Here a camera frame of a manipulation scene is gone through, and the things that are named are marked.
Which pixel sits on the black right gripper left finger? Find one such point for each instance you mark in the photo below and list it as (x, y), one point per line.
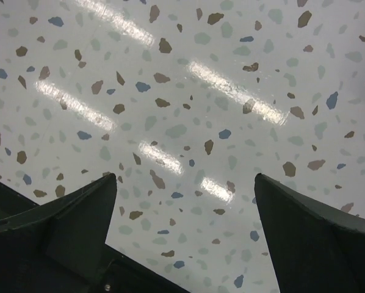
(56, 246)

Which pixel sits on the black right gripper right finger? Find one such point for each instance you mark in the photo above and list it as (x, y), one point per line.
(313, 247)

